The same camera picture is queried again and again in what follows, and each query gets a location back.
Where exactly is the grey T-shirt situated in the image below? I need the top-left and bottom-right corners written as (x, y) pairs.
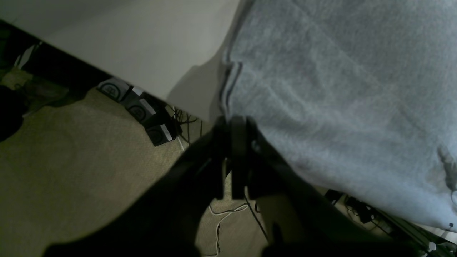
top-left (220, 0), bottom-right (457, 232)

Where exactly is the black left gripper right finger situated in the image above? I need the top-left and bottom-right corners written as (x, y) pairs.
top-left (230, 117), bottom-right (415, 257)

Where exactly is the white floor cable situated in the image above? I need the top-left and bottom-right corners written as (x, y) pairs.
top-left (204, 137), bottom-right (250, 257)

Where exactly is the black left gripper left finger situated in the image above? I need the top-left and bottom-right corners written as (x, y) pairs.
top-left (44, 117), bottom-right (227, 257)

